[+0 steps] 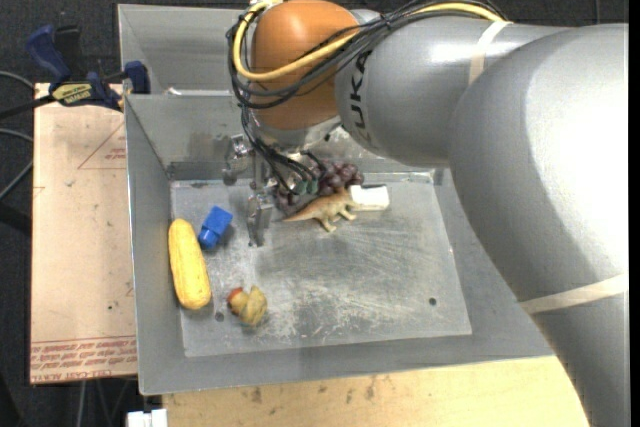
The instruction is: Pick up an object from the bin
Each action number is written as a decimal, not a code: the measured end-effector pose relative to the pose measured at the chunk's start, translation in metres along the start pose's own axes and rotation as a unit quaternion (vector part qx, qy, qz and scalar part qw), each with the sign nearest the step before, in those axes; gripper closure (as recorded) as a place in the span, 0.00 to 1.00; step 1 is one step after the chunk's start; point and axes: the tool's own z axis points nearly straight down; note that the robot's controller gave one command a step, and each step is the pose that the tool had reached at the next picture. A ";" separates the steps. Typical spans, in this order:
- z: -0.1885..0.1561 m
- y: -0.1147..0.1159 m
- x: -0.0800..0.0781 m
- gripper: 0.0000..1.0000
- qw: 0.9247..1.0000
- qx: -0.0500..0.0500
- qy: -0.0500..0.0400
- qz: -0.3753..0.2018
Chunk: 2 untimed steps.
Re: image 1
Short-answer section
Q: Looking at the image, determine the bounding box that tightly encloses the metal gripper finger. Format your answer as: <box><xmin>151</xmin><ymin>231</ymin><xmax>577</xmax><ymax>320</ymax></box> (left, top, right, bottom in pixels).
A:
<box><xmin>221</xmin><ymin>134</ymin><xmax>252</xmax><ymax>186</ymax></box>
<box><xmin>245</xmin><ymin>194</ymin><xmax>275</xmax><ymax>248</ymax></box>

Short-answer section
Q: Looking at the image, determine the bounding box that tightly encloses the blue plastic toy block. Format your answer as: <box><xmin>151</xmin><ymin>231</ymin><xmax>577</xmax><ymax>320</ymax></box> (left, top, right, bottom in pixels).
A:
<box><xmin>197</xmin><ymin>205</ymin><xmax>235</xmax><ymax>251</ymax></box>

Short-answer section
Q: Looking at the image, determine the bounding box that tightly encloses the tan toy dinosaur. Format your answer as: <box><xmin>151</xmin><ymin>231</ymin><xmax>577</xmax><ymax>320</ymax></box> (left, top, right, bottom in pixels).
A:
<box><xmin>282</xmin><ymin>187</ymin><xmax>361</xmax><ymax>234</ymax></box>

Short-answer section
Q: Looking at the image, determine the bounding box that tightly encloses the purple toy grape bunch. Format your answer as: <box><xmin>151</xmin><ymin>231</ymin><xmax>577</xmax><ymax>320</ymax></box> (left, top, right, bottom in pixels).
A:
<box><xmin>274</xmin><ymin>158</ymin><xmax>366</xmax><ymax>211</ymax></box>

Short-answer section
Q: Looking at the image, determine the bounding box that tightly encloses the yellow toy corn cob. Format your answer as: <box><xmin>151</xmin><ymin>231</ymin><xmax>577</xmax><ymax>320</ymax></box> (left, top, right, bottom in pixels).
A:
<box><xmin>167</xmin><ymin>218</ymin><xmax>213</xmax><ymax>312</ymax></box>

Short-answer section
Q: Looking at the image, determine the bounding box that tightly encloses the yellow rubber duck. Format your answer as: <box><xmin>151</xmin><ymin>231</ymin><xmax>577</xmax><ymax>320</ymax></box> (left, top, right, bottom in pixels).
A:
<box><xmin>226</xmin><ymin>284</ymin><xmax>269</xmax><ymax>328</ymax></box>

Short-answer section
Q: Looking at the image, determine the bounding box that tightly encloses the grey metal bin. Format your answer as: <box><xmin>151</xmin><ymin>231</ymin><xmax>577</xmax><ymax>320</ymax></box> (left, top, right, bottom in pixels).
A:
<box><xmin>117</xmin><ymin>3</ymin><xmax>556</xmax><ymax>396</ymax></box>

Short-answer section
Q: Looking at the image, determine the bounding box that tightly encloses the white rectangular block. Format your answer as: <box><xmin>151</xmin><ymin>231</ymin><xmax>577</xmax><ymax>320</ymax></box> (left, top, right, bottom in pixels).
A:
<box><xmin>349</xmin><ymin>184</ymin><xmax>391</xmax><ymax>213</ymax></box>

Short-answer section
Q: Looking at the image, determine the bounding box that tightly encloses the brown cardboard board, red print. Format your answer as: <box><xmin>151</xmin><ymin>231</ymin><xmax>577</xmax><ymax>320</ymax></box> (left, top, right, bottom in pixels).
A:
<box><xmin>29</xmin><ymin>82</ymin><xmax>139</xmax><ymax>385</ymax></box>

